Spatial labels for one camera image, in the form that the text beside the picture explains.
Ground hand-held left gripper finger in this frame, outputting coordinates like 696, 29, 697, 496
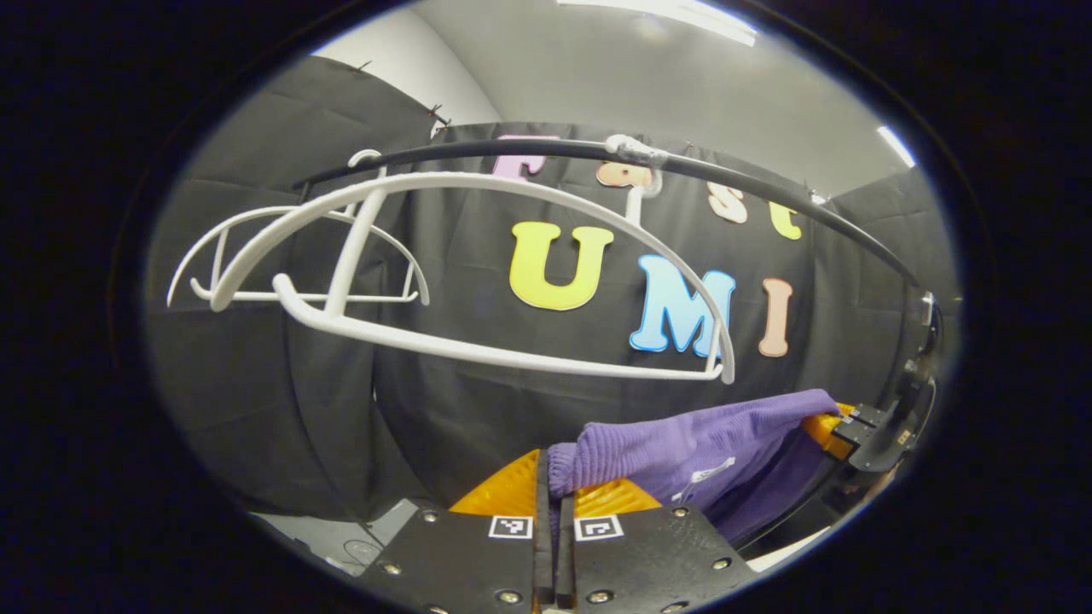
555, 478, 760, 614
357, 448, 555, 614

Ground purple corduroy shirt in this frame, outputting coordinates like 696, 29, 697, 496
548, 389, 841, 547

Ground white plastic clothes hanger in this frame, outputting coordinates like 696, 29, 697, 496
166, 149, 430, 308
209, 135, 736, 385

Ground black metal clothes rack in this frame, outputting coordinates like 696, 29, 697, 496
294, 138, 922, 291

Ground black backdrop cloth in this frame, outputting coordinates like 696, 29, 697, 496
145, 55, 961, 547

